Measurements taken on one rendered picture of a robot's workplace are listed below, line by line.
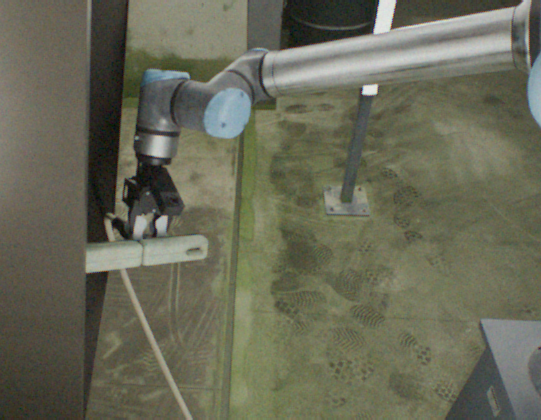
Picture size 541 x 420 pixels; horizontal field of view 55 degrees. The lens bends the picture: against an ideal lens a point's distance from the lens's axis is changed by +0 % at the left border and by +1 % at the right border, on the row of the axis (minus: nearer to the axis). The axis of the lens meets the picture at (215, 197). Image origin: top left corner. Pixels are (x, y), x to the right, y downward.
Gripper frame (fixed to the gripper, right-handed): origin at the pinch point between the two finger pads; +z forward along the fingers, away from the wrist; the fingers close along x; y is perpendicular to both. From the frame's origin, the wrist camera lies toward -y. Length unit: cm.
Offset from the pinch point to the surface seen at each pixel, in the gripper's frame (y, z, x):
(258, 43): 142, -53, -131
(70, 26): -36, -41, 32
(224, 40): 152, -52, -116
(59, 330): -13.7, 7.2, 22.0
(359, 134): 55, -21, -125
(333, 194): 74, 12, -140
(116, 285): 84, 52, -36
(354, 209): 61, 15, -141
